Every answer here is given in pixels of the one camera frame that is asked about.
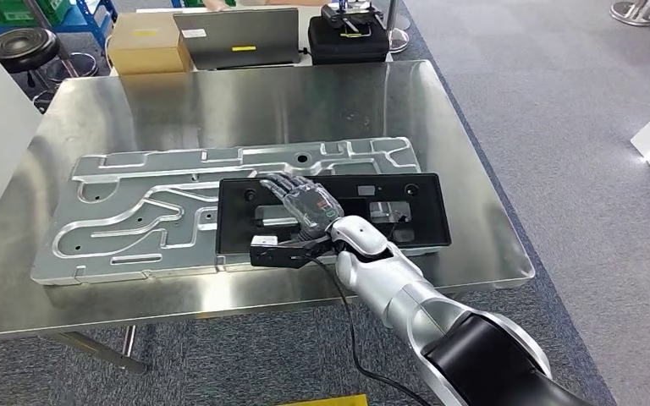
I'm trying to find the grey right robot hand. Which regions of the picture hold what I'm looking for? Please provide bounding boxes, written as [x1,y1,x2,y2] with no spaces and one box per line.
[258,172,345,239]

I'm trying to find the black plastic plate frame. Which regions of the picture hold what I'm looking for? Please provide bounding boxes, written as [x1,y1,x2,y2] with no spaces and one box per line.
[214,172,453,258]

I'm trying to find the stainless steel workbench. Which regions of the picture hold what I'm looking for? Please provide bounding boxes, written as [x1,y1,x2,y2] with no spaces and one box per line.
[0,59,537,376]

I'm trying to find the grey laptop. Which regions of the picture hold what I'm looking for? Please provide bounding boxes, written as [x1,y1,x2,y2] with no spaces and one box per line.
[172,6,302,72]

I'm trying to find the brown cardboard box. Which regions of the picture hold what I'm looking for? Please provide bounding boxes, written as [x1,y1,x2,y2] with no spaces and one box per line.
[106,11,195,77]

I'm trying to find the blue rack with bins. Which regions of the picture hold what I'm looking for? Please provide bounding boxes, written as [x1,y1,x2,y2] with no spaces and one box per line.
[0,0,118,54]

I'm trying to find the black and silver device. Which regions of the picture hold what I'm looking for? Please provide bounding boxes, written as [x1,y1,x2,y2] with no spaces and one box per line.
[322,0,385,37]

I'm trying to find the black carrying case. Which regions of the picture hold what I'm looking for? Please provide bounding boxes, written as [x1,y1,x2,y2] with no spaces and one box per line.
[306,15,392,67]

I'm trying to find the machined aluminium plate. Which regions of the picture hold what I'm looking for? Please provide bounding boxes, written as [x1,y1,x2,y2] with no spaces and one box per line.
[29,135,422,287]

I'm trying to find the chrome stanchion pole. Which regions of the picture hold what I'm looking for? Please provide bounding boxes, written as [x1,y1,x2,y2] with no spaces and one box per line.
[383,0,411,54]

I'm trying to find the yellow floor tape square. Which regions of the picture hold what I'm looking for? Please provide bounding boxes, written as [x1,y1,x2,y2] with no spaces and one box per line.
[277,393,371,406]

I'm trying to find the black round stool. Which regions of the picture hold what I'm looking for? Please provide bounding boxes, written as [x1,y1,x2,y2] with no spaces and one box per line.
[0,26,102,85]

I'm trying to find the green plastic bin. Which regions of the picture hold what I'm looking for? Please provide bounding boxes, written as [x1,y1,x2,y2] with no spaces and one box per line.
[0,0,74,26]

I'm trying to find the chrome stanchion base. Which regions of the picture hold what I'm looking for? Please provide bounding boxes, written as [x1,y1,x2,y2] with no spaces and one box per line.
[609,0,650,27]

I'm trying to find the black right camera bracket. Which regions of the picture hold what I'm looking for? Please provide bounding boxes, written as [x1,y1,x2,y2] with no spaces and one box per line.
[249,233,338,270]

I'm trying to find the thin black wire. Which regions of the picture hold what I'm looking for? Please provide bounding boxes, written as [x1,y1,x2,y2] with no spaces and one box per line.
[389,210,411,239]

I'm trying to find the thick black cable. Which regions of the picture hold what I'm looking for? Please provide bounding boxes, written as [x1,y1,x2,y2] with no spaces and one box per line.
[308,257,432,406]

